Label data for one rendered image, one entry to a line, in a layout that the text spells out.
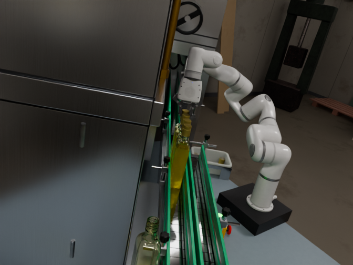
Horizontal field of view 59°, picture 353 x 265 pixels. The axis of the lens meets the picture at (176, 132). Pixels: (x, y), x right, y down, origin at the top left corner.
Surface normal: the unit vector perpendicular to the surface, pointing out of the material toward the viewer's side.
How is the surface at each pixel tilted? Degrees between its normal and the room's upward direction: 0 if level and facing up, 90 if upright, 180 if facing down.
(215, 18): 90
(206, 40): 90
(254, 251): 0
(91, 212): 90
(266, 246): 0
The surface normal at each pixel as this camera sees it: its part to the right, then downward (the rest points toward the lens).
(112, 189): 0.01, 0.40
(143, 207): 0.20, -0.90
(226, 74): -0.51, -0.28
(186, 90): 0.02, 0.14
